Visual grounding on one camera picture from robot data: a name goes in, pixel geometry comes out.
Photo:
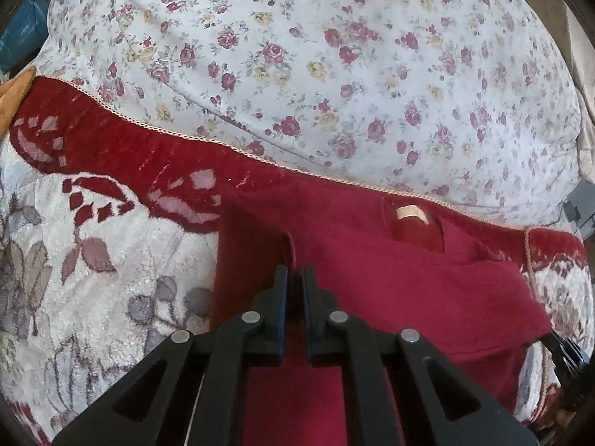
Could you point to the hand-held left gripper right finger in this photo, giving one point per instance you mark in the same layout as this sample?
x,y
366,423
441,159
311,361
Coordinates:
x,y
308,288

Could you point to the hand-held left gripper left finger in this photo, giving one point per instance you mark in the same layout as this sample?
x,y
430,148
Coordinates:
x,y
280,288

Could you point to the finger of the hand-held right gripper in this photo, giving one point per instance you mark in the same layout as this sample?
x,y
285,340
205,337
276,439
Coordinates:
x,y
565,351

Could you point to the red knit sweater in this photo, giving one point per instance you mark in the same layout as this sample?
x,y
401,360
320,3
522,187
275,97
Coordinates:
x,y
386,269

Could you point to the red and white floral blanket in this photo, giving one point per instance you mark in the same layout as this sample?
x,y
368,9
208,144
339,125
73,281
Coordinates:
x,y
97,251

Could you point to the white rose print quilt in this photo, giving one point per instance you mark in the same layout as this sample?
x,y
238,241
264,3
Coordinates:
x,y
325,69

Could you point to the orange cloth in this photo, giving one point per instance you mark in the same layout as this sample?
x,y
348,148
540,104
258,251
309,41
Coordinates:
x,y
14,97

